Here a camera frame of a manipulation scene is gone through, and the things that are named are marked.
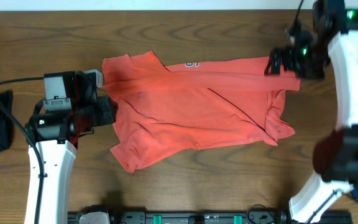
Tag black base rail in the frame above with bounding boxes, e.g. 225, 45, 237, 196
67, 205, 353, 224

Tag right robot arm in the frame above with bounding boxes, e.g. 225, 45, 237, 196
265, 0, 358, 223

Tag red printed t-shirt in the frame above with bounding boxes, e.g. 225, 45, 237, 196
102, 51, 300, 172

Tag left black cable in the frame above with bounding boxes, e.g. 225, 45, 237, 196
0, 77, 47, 224

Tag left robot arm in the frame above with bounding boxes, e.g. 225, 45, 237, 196
25, 96, 117, 223

